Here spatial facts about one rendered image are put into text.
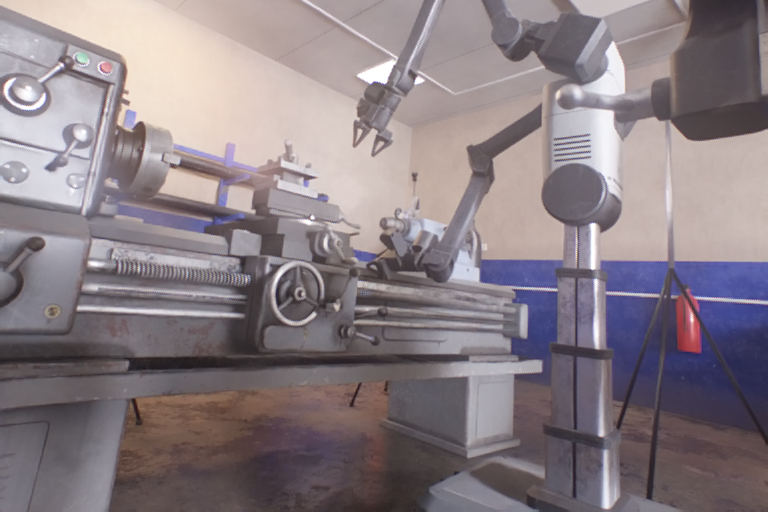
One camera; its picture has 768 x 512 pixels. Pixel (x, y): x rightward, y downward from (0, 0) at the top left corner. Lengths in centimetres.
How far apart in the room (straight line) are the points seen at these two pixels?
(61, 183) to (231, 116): 411
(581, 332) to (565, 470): 32
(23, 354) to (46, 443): 22
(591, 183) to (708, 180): 409
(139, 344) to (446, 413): 165
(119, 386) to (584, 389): 112
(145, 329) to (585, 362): 119
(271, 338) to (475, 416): 141
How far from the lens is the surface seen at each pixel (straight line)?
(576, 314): 131
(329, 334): 167
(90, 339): 151
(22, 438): 145
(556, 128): 135
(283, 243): 153
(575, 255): 133
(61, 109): 147
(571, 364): 130
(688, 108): 59
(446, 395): 265
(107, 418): 149
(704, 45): 61
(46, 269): 130
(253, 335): 151
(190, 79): 537
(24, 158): 144
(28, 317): 130
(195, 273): 148
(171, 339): 158
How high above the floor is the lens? 69
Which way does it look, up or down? 11 degrees up
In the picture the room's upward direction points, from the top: 6 degrees clockwise
